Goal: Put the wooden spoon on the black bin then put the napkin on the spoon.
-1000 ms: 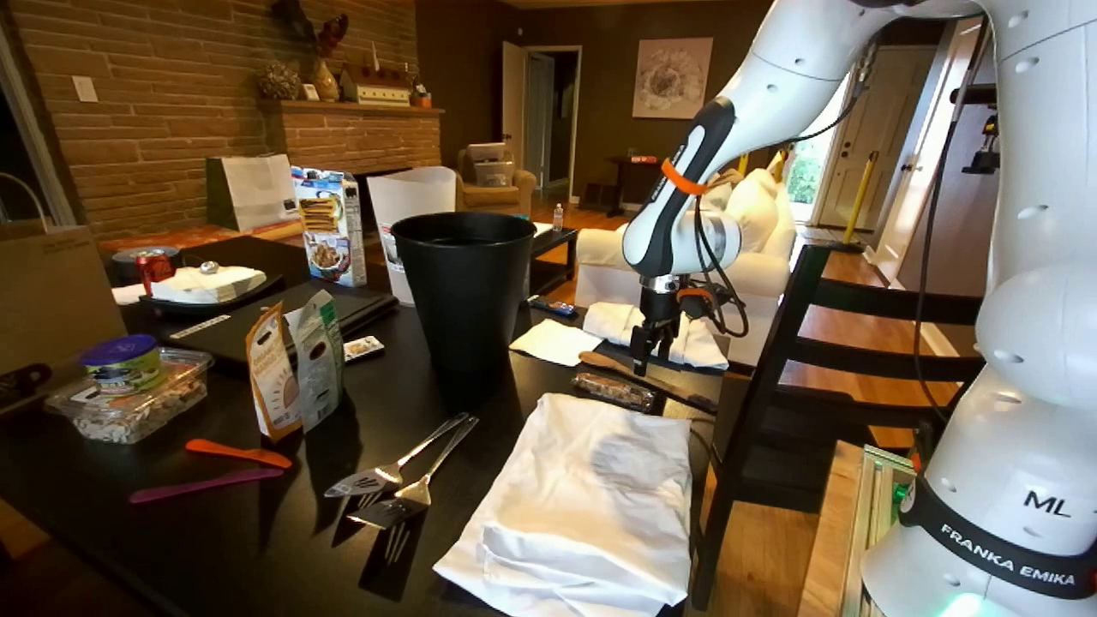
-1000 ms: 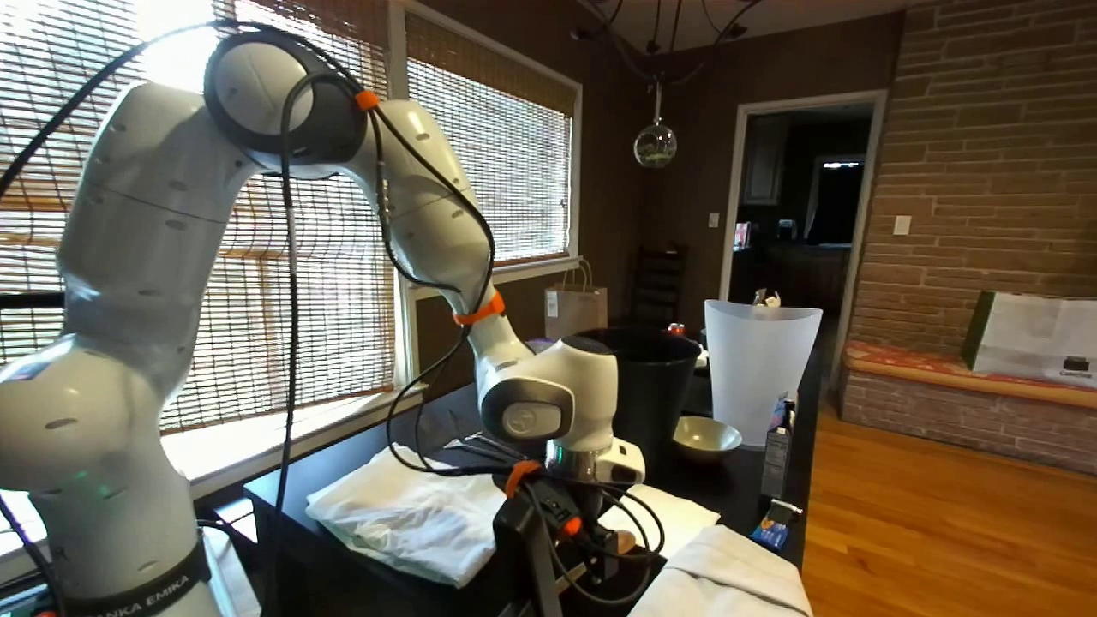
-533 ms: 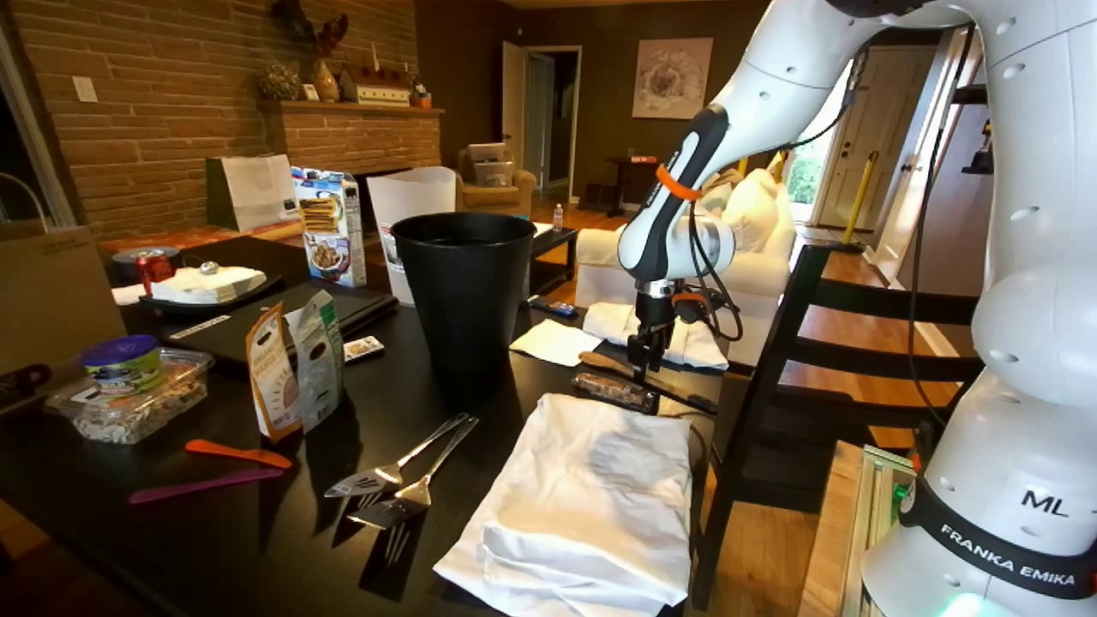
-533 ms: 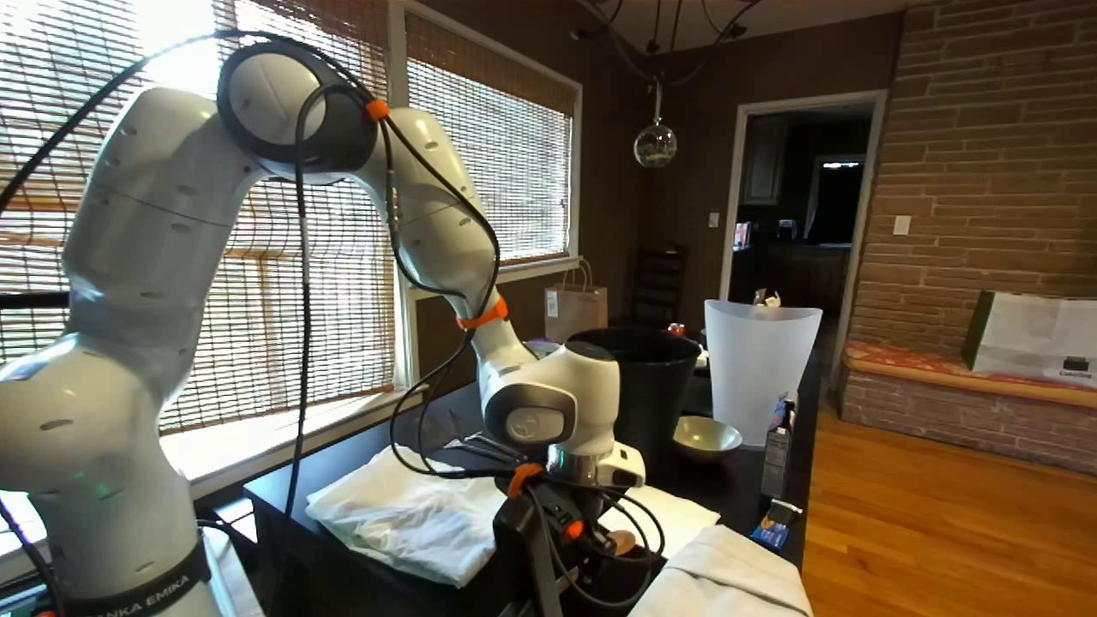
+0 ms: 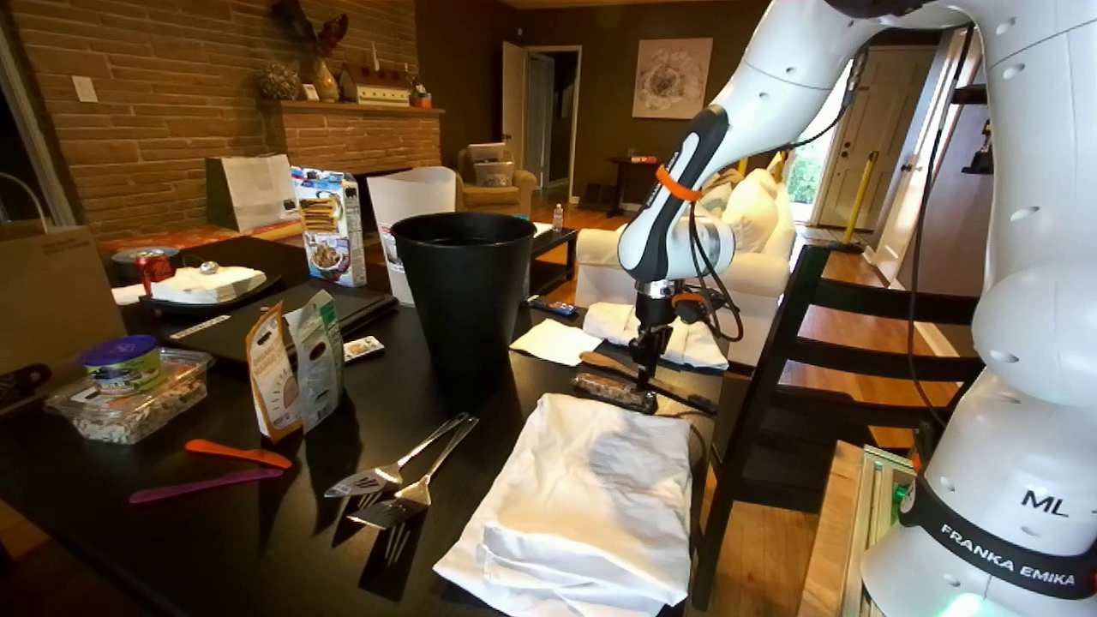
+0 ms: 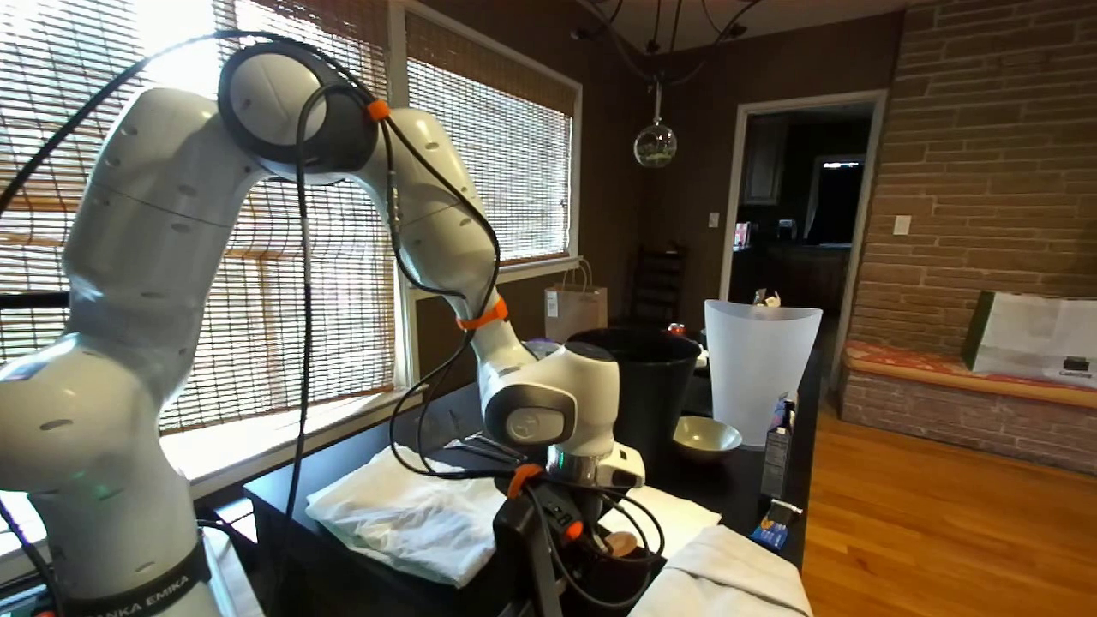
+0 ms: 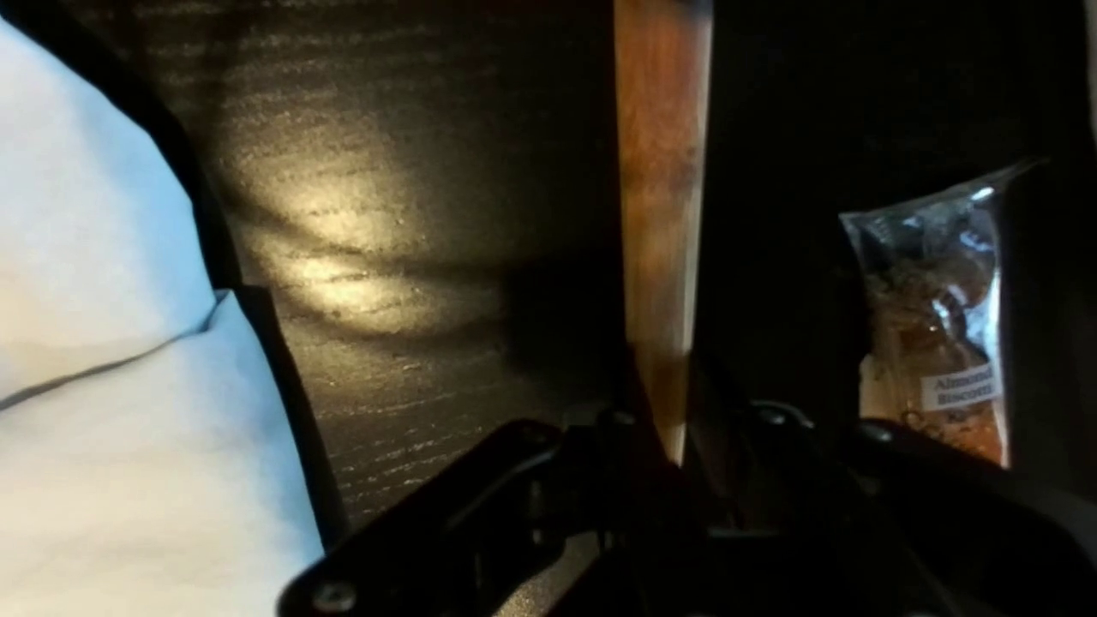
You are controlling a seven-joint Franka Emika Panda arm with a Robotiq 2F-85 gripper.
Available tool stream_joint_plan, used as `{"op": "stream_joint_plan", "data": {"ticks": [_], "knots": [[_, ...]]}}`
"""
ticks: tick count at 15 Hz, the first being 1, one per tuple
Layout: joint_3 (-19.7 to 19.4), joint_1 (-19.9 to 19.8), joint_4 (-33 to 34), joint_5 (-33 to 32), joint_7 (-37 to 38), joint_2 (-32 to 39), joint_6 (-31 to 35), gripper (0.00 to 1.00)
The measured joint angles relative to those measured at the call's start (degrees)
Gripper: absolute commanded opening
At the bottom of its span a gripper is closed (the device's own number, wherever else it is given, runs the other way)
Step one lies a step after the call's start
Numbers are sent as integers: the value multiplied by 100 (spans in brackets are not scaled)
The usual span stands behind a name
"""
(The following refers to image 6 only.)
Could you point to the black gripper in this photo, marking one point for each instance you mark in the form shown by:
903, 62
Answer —
569, 554

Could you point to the white paper napkin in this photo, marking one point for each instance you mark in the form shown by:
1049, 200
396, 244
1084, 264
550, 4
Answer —
657, 518

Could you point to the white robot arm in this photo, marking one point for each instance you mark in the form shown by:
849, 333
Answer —
81, 420

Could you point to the black bin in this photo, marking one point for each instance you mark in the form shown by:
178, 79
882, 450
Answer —
652, 381

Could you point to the white plastic bin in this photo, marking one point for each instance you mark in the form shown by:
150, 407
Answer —
754, 359

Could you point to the large white folded cloth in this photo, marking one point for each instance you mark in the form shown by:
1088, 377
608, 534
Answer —
422, 526

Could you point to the white cloth at table edge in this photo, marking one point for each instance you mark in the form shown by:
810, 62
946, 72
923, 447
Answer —
726, 575

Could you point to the grey bowl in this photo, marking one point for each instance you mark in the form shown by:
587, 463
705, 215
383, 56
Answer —
708, 437

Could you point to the blue snack bar wrapper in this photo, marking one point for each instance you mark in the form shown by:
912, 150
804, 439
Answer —
776, 526

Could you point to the spray bottle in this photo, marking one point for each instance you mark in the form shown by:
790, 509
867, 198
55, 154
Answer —
780, 450

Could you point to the hanging glass globe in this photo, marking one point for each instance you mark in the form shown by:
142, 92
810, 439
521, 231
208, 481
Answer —
657, 145

